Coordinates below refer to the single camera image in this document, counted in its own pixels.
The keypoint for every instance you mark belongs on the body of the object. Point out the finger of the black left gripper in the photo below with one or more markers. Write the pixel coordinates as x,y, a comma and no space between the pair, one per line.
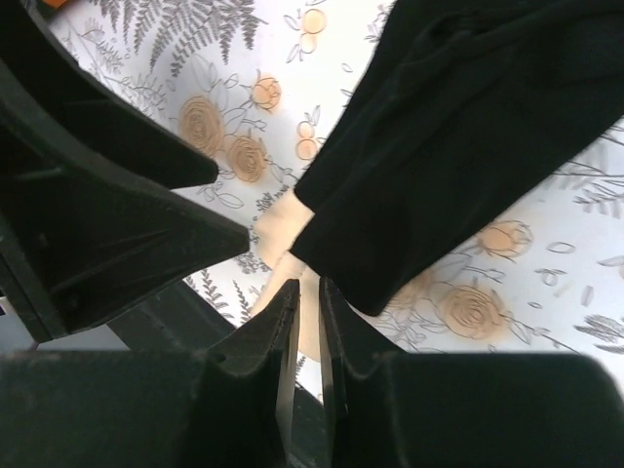
83,240
89,111

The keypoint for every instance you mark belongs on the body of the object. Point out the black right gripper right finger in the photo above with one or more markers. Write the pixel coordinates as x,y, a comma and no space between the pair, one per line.
349,344

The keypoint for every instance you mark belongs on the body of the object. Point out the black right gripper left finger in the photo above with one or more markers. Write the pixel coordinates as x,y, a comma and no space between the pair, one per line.
267,341

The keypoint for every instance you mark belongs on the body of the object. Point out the black underwear beige waistband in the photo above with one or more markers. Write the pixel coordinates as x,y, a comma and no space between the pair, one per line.
464,108

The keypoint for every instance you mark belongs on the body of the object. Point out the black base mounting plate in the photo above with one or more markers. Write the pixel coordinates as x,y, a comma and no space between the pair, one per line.
174,318

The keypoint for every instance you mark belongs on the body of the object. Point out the floral fern table mat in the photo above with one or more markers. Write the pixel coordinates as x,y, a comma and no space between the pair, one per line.
259,85

